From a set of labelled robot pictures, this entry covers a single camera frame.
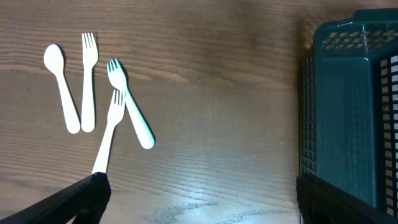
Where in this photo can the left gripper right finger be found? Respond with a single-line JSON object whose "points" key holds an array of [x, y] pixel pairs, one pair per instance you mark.
{"points": [[320, 202]]}

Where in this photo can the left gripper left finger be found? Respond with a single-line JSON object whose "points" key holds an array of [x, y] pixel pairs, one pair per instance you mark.
{"points": [[82, 202]]}

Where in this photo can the dark green plastic basket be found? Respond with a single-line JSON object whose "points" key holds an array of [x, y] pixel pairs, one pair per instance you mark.
{"points": [[348, 106]]}

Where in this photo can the white spoon on left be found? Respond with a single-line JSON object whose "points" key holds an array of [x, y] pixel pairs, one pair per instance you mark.
{"points": [[54, 61]]}

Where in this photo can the white fork straight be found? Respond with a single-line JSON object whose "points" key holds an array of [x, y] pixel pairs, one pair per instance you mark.
{"points": [[89, 58]]}

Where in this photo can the white fork thin handle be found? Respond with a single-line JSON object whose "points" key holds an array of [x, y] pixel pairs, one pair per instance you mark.
{"points": [[114, 117]]}

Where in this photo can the white fork thick handle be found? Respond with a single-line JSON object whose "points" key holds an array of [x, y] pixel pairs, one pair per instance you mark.
{"points": [[118, 79]]}

